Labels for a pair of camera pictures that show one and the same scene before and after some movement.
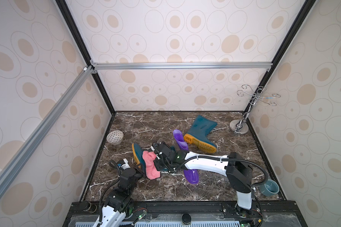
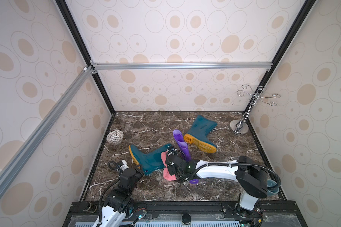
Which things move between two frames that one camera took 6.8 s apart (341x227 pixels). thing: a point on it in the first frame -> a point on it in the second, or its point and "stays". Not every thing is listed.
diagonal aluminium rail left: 12,170 stays
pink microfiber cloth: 152,172 -> 166,175
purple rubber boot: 192,175 stays
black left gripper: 139,174 stays
